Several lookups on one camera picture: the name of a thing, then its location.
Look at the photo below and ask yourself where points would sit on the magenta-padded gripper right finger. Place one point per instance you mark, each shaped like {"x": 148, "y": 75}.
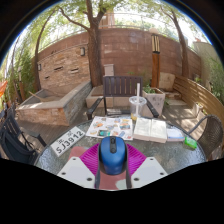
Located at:
{"x": 150, "y": 168}

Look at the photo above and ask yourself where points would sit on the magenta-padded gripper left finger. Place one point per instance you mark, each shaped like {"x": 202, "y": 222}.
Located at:
{"x": 75, "y": 168}

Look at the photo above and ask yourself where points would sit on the blue computer mouse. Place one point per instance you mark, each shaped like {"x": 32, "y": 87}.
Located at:
{"x": 112, "y": 155}

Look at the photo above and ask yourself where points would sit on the white license plate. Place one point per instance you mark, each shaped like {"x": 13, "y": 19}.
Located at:
{"x": 67, "y": 141}

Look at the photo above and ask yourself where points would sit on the open white book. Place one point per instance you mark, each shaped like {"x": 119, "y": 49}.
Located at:
{"x": 150, "y": 129}

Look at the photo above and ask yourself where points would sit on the small white blue notebook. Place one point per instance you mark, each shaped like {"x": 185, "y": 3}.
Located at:
{"x": 174, "y": 134}

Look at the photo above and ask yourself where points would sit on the small green packet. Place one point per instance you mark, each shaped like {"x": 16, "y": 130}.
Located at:
{"x": 190, "y": 142}

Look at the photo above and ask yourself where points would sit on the colourful picture magazine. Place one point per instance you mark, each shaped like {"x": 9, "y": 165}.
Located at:
{"x": 110, "y": 127}

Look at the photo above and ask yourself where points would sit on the clear plastic cup with straw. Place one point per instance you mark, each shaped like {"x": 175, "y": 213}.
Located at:
{"x": 137, "y": 107}

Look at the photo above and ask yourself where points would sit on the stone raised garden bed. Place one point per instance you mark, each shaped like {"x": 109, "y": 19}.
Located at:
{"x": 53, "y": 106}

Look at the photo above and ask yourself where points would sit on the white square planter box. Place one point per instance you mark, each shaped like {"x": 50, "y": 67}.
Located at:
{"x": 154, "y": 100}

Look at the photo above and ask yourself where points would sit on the dark wooden slatted chair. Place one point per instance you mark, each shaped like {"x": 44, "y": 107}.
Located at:
{"x": 121, "y": 88}

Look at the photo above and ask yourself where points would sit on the wooden slatted fence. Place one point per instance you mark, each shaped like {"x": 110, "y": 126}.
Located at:
{"x": 196, "y": 93}

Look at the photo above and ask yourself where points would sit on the beige stone slab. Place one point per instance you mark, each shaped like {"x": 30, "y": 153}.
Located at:
{"x": 166, "y": 81}

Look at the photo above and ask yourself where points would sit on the thin leaning tree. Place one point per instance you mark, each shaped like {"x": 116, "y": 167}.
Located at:
{"x": 37, "y": 60}

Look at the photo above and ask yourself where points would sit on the thick forked tree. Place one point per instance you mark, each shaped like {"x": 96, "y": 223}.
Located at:
{"x": 95, "y": 50}

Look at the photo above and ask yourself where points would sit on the slender tree by fence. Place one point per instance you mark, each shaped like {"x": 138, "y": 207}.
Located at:
{"x": 181, "y": 46}

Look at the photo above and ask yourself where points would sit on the grey wall utility box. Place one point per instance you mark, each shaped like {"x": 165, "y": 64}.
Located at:
{"x": 108, "y": 69}

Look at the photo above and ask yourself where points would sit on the black wall lamp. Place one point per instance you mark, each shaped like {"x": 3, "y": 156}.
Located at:
{"x": 39, "y": 67}
{"x": 82, "y": 51}

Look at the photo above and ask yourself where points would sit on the wooden garden lamp post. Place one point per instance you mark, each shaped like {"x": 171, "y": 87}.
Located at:
{"x": 155, "y": 60}

